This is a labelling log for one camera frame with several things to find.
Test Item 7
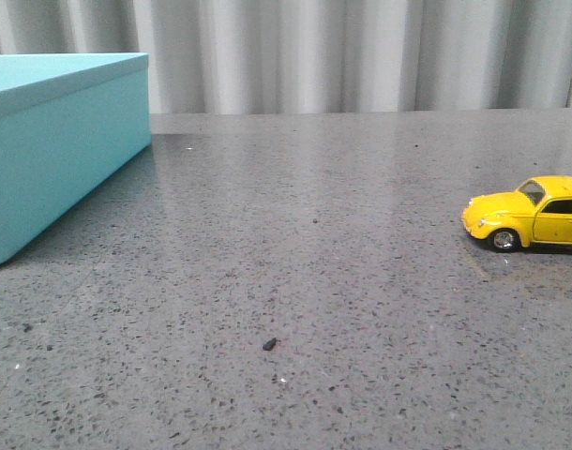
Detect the light blue plastic box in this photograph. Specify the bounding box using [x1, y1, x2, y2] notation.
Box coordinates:
[0, 52, 151, 264]

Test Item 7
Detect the grey pleated curtain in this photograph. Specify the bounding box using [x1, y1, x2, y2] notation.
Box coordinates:
[0, 1, 572, 114]

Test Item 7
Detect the small black debris piece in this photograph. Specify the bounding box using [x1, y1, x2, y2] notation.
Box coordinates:
[262, 337, 278, 351]

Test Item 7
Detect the yellow toy beetle car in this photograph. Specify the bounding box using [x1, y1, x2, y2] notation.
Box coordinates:
[461, 175, 572, 252]

